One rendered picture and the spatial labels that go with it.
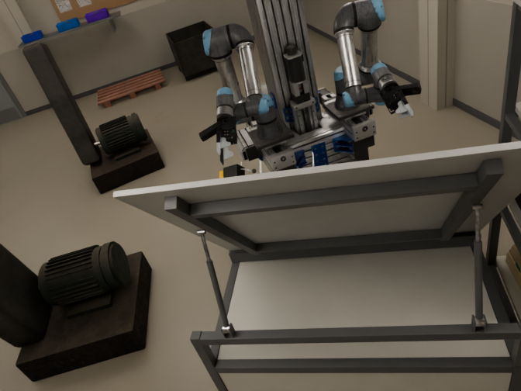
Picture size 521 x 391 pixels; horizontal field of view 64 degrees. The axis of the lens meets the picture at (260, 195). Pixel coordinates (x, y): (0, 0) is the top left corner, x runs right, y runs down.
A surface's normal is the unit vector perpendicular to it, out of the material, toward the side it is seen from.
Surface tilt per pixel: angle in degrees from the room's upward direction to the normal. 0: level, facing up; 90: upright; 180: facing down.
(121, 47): 90
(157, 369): 0
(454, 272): 0
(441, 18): 90
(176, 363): 0
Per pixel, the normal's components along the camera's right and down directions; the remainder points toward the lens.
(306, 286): -0.23, -0.78
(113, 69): 0.27, 0.51
